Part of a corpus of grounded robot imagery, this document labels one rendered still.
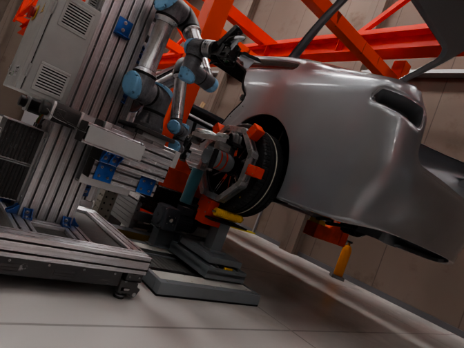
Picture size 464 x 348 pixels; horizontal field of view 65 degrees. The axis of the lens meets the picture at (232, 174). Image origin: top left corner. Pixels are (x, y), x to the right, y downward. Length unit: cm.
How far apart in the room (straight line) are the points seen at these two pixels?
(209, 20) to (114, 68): 124
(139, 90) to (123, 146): 29
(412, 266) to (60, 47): 525
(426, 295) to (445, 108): 277
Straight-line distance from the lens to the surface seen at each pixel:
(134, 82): 176
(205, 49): 161
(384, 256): 611
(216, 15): 306
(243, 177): 237
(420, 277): 591
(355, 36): 436
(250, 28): 653
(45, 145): 189
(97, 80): 193
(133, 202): 299
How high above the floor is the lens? 69
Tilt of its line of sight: 2 degrees up
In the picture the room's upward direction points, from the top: 21 degrees clockwise
